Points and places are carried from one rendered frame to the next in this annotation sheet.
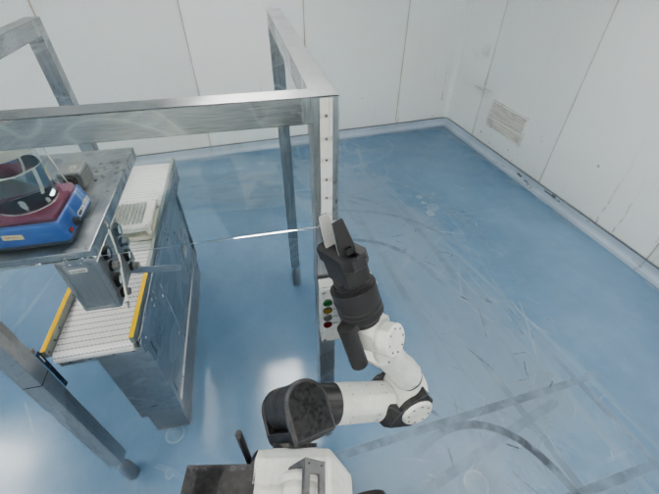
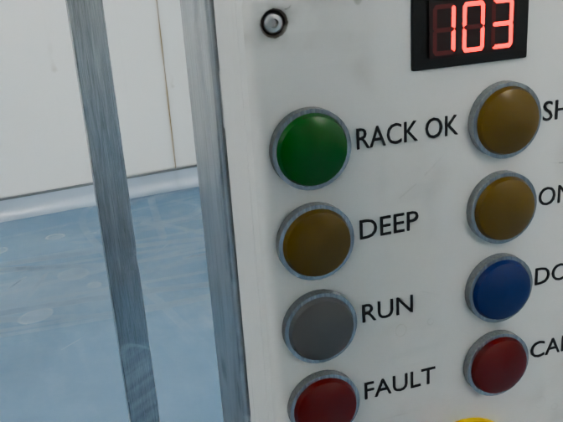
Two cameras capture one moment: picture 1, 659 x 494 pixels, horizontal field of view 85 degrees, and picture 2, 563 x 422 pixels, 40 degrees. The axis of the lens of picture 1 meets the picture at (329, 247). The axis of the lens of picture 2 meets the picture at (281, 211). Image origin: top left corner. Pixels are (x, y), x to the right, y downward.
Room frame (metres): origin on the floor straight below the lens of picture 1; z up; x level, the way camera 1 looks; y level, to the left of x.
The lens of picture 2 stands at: (0.45, 0.04, 1.23)
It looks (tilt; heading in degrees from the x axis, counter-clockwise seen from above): 20 degrees down; 356
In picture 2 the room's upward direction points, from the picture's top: 4 degrees counter-clockwise
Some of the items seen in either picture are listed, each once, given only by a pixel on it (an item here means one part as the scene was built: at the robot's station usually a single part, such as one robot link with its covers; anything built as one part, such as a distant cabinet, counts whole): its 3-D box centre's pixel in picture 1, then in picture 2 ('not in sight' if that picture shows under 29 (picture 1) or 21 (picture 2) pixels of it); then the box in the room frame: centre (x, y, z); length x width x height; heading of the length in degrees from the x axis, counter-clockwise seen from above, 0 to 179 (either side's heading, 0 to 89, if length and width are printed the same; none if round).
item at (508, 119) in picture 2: not in sight; (508, 120); (0.74, -0.07, 1.15); 0.03 x 0.01 x 0.03; 102
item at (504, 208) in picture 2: not in sight; (504, 208); (0.74, -0.07, 1.12); 0.03 x 0.01 x 0.03; 102
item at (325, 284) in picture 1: (345, 307); (430, 272); (0.77, -0.05, 1.08); 0.17 x 0.06 x 0.26; 102
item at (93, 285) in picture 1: (99, 261); not in sight; (0.81, 0.70, 1.25); 0.22 x 0.11 x 0.20; 12
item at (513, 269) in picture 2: not in sight; (501, 290); (0.74, -0.07, 1.08); 0.03 x 0.01 x 0.03; 102
